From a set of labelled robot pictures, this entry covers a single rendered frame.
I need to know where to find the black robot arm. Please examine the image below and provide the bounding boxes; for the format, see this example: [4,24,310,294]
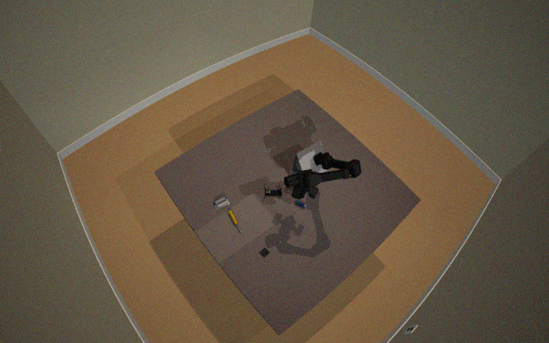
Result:
[284,152,362,199]

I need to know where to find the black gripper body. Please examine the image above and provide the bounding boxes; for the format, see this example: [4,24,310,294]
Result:
[305,187,319,199]

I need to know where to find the yellow screwdriver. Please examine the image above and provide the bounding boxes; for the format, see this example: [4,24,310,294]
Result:
[228,211,241,232]

